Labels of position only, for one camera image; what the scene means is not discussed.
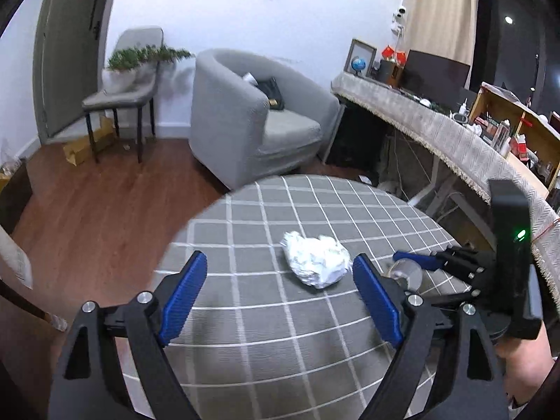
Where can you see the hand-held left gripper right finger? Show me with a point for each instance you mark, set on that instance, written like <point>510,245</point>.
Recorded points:
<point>377,304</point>

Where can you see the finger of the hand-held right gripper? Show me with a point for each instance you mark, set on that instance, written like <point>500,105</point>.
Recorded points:
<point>450,262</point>
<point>446,298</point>

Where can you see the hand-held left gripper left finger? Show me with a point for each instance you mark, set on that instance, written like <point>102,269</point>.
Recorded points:
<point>183,302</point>

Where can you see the clear plastic lid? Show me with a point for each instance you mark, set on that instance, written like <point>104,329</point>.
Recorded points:
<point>404,273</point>

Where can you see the white paper ball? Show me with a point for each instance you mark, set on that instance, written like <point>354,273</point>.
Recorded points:
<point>317,260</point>

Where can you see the person's right hand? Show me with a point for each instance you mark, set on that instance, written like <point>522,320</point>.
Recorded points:
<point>529,367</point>

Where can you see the round checkered table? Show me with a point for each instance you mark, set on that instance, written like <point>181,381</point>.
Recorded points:
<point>262,315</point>

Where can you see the long cloth-covered desk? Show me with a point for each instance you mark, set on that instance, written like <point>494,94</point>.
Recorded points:
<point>455,140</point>

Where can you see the wooden shelf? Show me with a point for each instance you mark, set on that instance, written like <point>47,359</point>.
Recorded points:
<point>538,133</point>

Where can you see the cardboard box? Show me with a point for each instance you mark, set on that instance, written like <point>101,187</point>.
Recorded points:
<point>81,148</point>

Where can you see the black monitor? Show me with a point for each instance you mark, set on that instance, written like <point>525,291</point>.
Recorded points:
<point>437,74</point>

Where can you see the grey armchair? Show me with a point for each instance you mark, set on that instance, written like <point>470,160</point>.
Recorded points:
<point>227,118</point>

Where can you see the dark brown cabinet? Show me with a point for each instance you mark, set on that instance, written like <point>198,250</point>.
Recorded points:
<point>15,197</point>

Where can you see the dark wooden box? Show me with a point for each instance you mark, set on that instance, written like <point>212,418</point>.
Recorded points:
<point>388,72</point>

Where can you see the grey dining chair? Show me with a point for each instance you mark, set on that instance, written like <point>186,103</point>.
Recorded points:
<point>118,100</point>

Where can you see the small red flags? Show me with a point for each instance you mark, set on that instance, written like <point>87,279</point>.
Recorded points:
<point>393,53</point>

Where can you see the small blue globe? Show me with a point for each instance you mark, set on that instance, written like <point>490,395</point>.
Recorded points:
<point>357,64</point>

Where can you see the black bag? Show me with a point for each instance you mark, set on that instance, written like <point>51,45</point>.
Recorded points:
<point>271,94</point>

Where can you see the dark window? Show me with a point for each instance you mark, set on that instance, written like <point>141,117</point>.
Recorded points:
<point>507,43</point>

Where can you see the potted green plant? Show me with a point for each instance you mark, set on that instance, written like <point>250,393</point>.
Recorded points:
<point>166,54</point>
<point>120,78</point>

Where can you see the white paper sheet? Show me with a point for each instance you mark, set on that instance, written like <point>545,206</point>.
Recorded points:
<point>250,78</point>

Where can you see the beige curtain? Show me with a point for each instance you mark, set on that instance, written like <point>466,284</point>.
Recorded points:
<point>442,17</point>

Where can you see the grey-green door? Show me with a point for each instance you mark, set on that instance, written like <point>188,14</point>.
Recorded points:
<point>65,52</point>

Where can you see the wooden picture frame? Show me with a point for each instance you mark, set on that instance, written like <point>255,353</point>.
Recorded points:
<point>369,50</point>

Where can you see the white security camera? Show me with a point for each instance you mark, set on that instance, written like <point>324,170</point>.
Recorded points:
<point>399,18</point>

